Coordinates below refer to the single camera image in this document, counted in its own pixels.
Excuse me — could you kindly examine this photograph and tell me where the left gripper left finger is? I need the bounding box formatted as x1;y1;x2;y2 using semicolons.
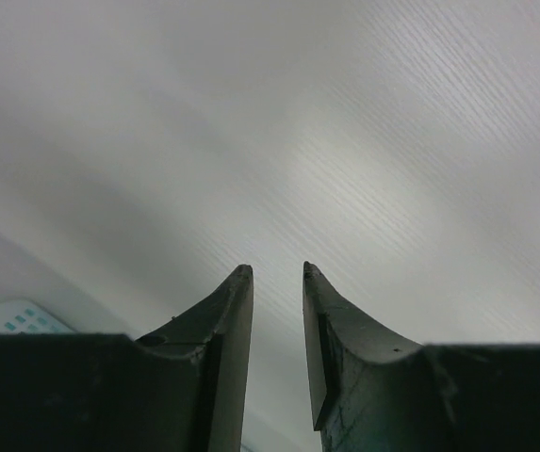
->
0;265;254;451

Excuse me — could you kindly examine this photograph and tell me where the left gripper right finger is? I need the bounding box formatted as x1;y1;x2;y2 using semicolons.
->
303;263;540;451

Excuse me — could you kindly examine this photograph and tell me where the white plastic laundry basket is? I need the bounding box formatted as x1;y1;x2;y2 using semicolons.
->
0;299;74;334

